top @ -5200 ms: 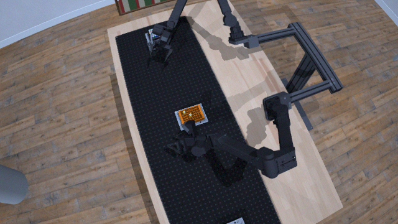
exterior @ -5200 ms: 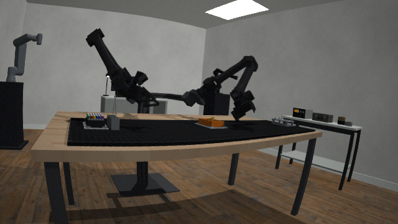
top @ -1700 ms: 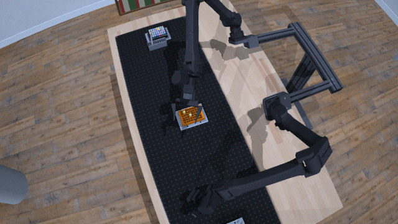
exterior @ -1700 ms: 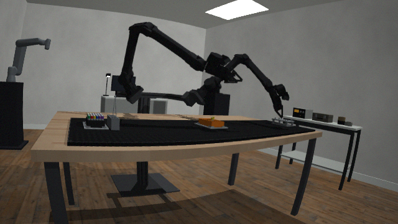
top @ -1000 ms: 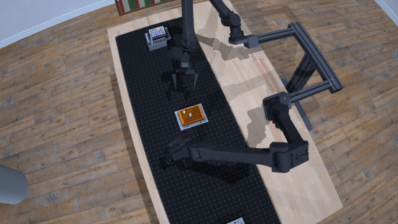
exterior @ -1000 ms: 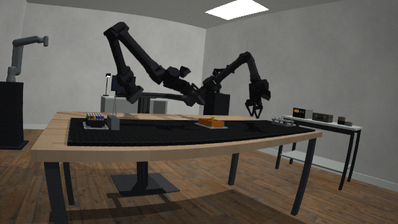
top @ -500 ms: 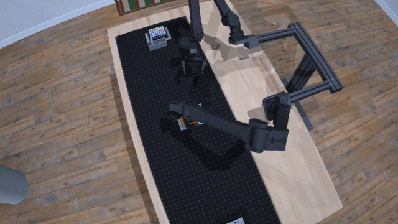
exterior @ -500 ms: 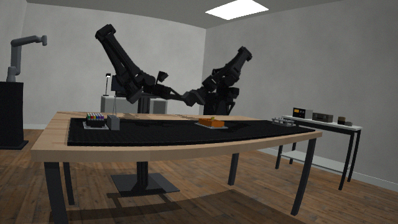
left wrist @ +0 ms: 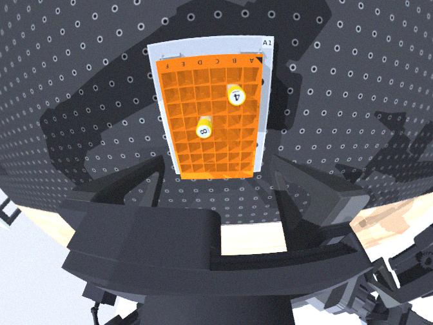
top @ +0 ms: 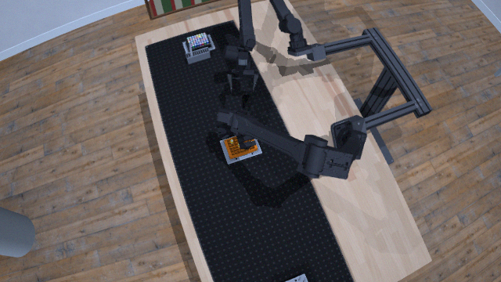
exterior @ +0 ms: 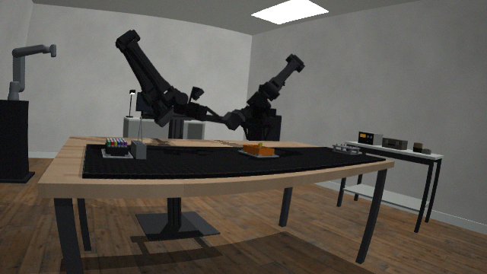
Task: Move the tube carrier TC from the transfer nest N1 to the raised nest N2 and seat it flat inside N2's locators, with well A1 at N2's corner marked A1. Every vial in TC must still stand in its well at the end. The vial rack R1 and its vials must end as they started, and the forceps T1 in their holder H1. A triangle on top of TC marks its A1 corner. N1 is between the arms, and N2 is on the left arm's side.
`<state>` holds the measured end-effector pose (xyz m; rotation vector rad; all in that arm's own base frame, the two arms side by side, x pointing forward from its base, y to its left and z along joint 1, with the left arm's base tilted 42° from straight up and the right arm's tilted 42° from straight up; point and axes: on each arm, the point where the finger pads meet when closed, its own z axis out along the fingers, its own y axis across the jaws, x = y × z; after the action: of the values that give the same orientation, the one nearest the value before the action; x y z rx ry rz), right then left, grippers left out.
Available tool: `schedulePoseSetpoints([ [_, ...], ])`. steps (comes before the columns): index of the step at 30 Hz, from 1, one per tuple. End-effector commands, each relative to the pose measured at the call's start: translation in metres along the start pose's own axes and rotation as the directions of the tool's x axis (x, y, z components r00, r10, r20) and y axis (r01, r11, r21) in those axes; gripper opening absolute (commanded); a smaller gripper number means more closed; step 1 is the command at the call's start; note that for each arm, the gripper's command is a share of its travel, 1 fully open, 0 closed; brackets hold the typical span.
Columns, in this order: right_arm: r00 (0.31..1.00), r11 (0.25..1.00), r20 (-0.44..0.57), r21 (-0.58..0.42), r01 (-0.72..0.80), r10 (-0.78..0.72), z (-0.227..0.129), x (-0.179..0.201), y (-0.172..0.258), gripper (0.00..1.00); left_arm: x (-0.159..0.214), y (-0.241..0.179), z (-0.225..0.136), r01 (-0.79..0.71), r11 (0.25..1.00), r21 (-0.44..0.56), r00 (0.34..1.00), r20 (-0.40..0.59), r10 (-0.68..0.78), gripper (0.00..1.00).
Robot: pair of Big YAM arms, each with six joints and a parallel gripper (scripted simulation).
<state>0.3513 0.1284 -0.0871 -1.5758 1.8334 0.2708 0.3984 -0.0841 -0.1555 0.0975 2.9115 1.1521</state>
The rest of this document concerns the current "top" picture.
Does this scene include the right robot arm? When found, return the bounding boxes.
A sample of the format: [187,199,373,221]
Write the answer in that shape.
[222,0,311,70]

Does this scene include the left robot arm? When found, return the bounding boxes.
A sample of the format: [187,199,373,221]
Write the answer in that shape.
[216,107,367,179]

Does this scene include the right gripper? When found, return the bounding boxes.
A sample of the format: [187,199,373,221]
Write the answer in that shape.
[227,70,259,93]

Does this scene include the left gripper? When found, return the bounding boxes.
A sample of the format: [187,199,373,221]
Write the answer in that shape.
[237,136,256,150]

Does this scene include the orange tube carrier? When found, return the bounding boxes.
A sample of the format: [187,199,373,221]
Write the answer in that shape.
[224,136,258,159]

